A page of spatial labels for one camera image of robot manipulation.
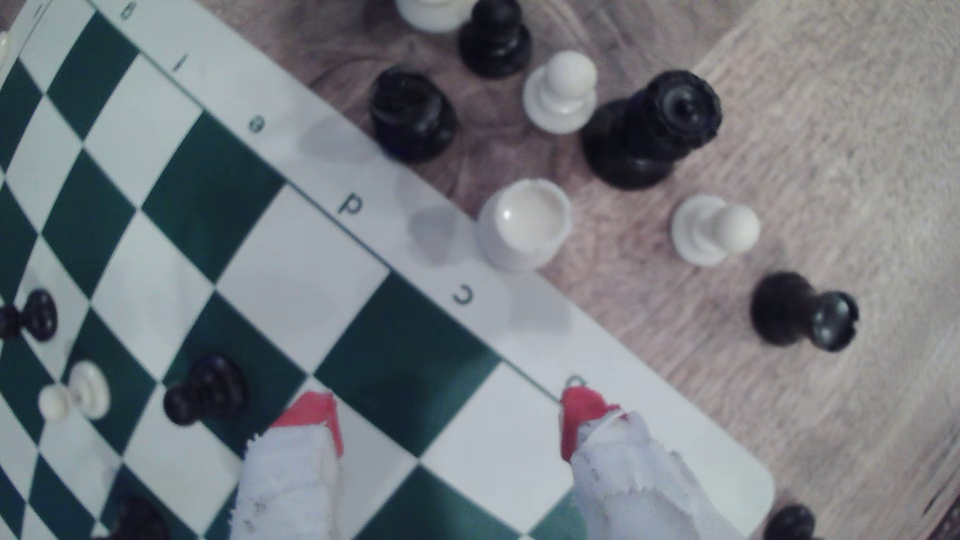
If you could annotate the red gripper finger white wrap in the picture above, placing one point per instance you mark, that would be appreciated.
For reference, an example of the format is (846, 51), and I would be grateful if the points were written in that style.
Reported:
(637, 487)
(289, 487)

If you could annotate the white chess rook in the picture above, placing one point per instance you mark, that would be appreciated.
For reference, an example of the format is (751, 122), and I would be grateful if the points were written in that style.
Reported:
(523, 223)

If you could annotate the black chess piece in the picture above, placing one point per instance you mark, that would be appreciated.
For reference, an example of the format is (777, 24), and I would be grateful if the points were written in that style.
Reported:
(139, 521)
(791, 523)
(495, 41)
(210, 386)

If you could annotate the green white chess board mat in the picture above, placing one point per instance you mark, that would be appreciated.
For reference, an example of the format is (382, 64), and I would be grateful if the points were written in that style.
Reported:
(300, 277)

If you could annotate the white chess pawn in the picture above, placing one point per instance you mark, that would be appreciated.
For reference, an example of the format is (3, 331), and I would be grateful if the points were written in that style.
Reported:
(562, 91)
(84, 391)
(712, 229)

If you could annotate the black chess pawn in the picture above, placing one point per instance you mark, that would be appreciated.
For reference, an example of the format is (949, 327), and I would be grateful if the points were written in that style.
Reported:
(37, 316)
(795, 309)

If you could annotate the black chess queen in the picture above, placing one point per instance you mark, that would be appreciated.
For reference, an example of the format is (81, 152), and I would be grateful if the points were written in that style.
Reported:
(651, 129)

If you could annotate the black chess rook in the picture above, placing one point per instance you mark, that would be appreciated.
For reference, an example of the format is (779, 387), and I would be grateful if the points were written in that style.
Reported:
(412, 114)

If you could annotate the white chess piece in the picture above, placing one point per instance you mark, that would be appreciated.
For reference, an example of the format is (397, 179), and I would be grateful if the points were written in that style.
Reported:
(435, 11)

